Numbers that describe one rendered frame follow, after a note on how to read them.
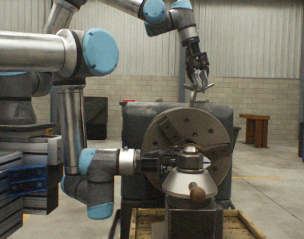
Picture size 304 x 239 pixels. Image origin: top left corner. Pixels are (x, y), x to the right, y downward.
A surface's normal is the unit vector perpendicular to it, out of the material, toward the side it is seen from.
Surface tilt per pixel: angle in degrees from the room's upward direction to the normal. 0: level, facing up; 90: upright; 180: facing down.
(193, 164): 90
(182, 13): 93
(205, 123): 90
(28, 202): 90
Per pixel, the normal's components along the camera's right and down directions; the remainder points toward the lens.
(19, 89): 0.69, 0.05
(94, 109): 0.04, 0.05
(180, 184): -0.44, -0.47
